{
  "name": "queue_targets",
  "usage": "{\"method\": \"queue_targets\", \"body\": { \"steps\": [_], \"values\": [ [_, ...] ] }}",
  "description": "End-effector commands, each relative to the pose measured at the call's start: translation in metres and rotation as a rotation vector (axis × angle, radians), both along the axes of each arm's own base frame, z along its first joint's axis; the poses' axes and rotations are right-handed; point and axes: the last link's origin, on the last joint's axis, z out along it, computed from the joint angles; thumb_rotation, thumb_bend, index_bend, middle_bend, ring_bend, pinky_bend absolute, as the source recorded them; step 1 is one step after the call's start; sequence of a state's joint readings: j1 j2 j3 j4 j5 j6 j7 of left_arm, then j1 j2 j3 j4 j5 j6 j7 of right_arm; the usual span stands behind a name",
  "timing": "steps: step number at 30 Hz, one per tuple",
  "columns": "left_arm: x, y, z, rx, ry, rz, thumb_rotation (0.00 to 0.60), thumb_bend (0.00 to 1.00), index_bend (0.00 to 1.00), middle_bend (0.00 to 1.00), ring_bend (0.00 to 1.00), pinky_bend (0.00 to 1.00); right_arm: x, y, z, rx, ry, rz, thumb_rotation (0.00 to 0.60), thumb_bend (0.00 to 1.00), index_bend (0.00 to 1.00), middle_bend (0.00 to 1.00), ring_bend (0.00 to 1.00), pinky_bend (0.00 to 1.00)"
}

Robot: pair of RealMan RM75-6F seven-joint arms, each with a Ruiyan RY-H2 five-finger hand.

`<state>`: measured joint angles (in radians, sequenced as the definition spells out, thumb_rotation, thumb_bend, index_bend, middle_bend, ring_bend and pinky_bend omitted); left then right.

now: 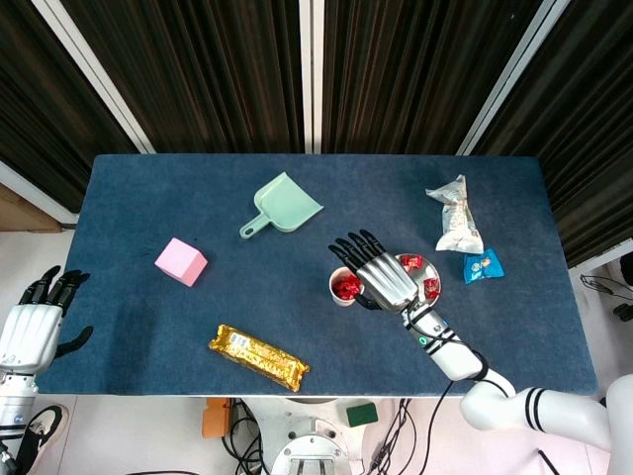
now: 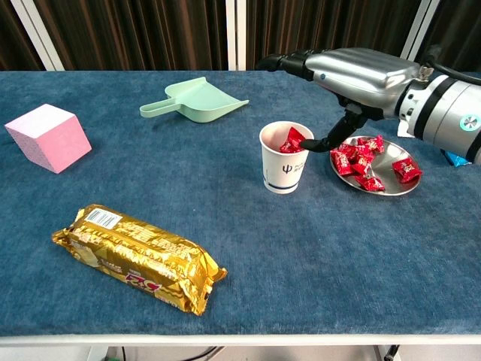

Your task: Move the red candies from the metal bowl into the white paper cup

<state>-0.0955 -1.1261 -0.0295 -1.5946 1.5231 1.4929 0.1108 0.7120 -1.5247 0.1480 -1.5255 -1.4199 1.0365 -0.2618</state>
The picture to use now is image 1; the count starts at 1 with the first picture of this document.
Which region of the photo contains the blue snack packet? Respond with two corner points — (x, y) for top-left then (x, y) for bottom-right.
(462, 246), (507, 285)

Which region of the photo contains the bowl of red candies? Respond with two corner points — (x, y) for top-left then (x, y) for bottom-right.
(393, 252), (440, 304)

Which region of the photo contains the white paper cup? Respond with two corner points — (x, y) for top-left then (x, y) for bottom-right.
(328, 265), (367, 309)

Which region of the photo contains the white crumpled snack bag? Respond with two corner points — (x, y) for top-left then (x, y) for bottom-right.
(425, 173), (485, 254)

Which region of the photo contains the pink foam cube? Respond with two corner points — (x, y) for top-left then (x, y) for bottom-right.
(153, 237), (209, 288)

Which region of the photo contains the blue felt table cover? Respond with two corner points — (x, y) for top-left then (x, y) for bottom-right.
(37, 152), (598, 398)

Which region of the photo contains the dark pleated curtain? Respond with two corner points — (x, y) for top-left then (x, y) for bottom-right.
(472, 0), (633, 269)
(0, 0), (137, 215)
(320, 0), (543, 157)
(58, 0), (306, 154)

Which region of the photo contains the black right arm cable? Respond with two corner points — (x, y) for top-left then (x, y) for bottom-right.
(403, 304), (515, 475)

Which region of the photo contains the black floor cable bundle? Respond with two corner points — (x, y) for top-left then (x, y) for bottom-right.
(365, 398), (419, 475)
(221, 398), (271, 475)

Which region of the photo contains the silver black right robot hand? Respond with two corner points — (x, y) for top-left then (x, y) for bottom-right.
(327, 229), (420, 315)

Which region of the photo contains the white frame rail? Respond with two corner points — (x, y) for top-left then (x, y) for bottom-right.
(0, 160), (79, 225)
(567, 241), (633, 271)

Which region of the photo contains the mint green plastic dustpan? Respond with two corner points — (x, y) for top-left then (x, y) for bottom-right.
(239, 171), (325, 241)

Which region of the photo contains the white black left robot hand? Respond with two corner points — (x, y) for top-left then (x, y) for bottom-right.
(0, 266), (95, 376)

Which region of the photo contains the orange box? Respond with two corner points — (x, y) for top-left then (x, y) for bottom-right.
(201, 398), (233, 439)

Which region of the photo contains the white frame post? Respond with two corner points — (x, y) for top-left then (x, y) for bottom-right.
(455, 0), (573, 157)
(30, 0), (158, 154)
(298, 0), (325, 154)

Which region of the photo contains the brown cardboard box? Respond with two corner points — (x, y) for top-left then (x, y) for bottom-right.
(0, 182), (65, 234)

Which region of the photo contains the gold foil biscuit package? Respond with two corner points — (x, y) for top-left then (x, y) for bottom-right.
(208, 324), (312, 394)

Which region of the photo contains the green block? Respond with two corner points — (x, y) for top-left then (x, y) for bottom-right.
(345, 402), (380, 428)

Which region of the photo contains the white grey robot base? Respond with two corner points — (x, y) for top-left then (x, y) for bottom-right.
(269, 398), (367, 475)

